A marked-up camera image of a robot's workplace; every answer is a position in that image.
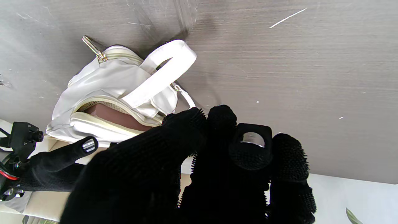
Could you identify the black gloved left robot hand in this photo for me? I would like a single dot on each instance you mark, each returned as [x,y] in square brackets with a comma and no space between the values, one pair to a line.
[186,174]

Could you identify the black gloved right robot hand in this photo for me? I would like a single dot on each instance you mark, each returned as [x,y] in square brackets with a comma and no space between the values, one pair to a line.
[53,171]

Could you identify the white zippered cosmetic bag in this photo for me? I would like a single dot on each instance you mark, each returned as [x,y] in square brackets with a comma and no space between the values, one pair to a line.
[118,93]

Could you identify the broad-leaved green potted plant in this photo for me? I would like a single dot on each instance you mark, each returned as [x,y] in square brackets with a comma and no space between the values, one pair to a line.
[353,216]

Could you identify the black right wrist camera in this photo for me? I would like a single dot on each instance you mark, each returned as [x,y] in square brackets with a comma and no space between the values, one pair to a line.
[23,138]

